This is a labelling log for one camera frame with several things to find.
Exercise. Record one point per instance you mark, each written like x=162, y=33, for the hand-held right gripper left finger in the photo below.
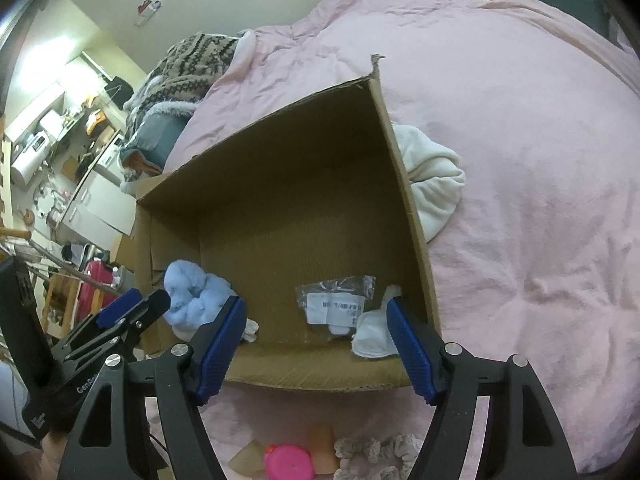
x=220, y=350

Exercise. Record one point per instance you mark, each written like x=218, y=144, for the patterned knit blanket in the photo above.
x=195, y=60

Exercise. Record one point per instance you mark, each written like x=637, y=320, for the white fleece garment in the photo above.
x=430, y=175

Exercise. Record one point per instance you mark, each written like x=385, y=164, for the pink round toy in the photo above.
x=290, y=462

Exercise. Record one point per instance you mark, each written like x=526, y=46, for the clear plastic bag white label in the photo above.
x=330, y=305

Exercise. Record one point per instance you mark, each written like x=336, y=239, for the person's left forearm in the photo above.
x=51, y=460

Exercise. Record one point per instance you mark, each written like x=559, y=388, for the wooden chair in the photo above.
x=60, y=300

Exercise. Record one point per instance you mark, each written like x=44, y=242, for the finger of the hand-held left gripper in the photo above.
x=150, y=310
x=120, y=307

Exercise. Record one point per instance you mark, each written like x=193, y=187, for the white kitchen appliance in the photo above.
x=30, y=160

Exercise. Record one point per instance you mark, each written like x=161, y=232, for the grey blue pillow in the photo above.
x=150, y=135

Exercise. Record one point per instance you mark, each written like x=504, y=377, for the white lace scrunchie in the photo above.
x=375, y=447

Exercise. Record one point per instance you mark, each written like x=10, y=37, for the pink suitcase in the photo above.
x=95, y=290

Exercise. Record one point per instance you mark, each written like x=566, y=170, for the white cabinet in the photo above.
x=95, y=205

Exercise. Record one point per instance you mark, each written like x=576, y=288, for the brown cardboard box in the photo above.
x=300, y=185

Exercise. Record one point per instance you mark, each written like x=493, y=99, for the white soft cloth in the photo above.
x=372, y=335

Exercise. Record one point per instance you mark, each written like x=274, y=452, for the pink blanket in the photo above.
x=500, y=110

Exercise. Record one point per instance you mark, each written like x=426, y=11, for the small white sock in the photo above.
x=250, y=331

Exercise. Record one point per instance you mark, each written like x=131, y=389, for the light blue fluffy cloth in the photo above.
x=185, y=285

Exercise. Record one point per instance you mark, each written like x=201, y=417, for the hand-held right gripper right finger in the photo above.
x=410, y=355

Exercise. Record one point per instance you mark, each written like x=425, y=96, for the red white wall fixture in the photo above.
x=147, y=10

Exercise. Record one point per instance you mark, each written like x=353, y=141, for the tan cardboard piece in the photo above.
x=247, y=460

